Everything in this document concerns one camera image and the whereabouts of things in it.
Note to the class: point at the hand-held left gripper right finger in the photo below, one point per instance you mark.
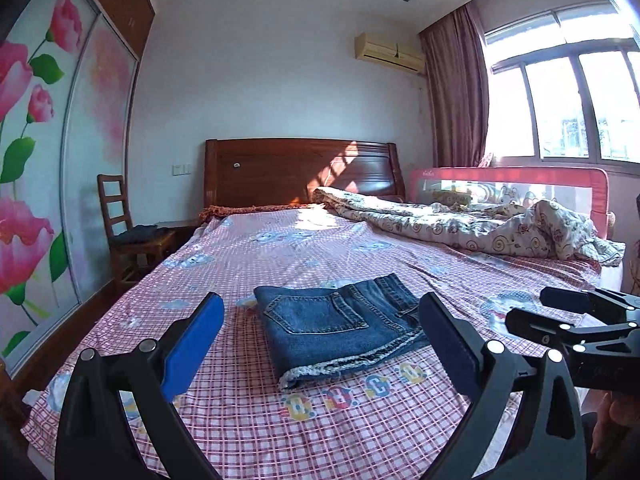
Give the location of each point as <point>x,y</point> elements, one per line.
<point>452,345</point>

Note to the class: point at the bed with pink checked sheet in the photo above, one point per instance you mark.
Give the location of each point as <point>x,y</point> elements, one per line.
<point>250,410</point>

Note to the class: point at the pink bed rail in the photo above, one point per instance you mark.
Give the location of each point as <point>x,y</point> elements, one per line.
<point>550,175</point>

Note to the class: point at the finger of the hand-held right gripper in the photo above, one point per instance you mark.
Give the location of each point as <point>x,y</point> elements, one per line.
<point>570,301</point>
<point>535,326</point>

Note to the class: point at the white wall switch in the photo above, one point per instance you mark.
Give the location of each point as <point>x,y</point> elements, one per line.
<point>181,169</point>

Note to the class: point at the dark folded cloth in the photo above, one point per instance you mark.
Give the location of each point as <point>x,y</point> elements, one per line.
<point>140,235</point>

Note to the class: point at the wooden chair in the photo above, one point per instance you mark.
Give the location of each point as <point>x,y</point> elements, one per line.
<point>112,200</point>

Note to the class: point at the window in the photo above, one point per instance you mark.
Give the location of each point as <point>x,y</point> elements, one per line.
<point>555,110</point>

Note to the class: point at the pink curtain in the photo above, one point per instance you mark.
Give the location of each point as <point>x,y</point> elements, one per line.
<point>455,90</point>

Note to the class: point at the beige air conditioner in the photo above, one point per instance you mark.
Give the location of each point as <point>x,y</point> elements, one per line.
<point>385,50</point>

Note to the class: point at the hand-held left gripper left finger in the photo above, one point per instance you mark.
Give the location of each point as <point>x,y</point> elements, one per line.
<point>192,350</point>

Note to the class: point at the wooden nightstand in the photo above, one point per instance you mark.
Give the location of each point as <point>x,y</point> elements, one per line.
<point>177,232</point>

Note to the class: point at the floral sliding door wardrobe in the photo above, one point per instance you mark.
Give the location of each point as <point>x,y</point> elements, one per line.
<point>45,160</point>

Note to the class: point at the blue denim pants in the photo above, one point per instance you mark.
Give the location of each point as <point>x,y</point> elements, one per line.
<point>325,330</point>

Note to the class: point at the orange fringed cloth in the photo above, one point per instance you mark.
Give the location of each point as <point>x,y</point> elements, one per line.
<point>240,212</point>

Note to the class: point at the wooden bed headboard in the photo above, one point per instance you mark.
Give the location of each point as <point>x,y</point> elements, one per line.
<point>280,170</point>

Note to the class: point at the person's right hand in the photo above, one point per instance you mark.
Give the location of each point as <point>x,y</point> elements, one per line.
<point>620,420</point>

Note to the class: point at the swirl patterned quilt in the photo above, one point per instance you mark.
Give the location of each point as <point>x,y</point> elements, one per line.
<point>450,225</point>

